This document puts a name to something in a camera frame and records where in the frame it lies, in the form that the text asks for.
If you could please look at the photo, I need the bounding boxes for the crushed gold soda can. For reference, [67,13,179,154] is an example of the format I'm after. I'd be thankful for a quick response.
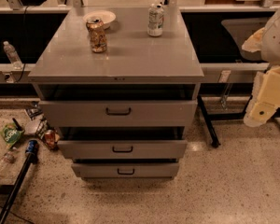
[85,16,108,54]

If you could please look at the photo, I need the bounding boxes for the red soda can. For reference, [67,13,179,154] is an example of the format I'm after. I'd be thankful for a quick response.
[44,130,56,149]

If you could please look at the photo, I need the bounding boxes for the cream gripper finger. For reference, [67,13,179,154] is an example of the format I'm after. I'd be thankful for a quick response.
[242,28,264,52]
[244,72,276,127]

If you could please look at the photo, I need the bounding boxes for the grey top drawer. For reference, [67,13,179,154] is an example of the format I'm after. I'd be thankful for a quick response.
[39,101,197,127]

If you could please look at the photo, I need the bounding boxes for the green snack bag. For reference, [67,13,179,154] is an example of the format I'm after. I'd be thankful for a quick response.
[0,123,24,148]

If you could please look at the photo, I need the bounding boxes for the white ceramic bowl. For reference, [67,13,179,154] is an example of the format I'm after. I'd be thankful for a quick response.
[83,10,116,29]

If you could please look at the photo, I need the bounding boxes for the clear bottle on floor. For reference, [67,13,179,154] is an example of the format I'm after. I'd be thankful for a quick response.
[0,150,17,181]

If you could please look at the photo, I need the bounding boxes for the clear plastic water bottle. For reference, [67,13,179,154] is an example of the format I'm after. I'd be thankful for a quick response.
[3,41,23,70]

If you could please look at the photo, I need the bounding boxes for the black pole blue grip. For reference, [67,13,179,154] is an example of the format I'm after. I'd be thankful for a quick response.
[0,140,39,224]

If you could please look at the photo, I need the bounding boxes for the grey bottom drawer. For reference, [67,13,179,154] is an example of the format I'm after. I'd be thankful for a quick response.
[72,163,179,178]

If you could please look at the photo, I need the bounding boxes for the dark snack packet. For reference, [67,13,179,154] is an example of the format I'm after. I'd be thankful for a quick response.
[25,102,43,119]

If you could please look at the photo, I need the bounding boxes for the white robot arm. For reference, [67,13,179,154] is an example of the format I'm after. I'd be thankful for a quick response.
[242,8,280,127]

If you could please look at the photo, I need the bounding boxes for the white green soda can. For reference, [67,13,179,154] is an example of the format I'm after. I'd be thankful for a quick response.
[147,3,164,37]

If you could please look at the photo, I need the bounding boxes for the grey metal drawer cabinet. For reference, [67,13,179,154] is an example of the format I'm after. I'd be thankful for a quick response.
[27,6,205,181]

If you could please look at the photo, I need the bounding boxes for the grey drawer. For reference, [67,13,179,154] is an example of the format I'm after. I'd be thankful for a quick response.
[39,101,197,127]
[72,163,179,178]
[58,140,187,160]

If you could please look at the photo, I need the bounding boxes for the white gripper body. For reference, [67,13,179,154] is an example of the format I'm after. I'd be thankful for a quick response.
[258,66,280,108]

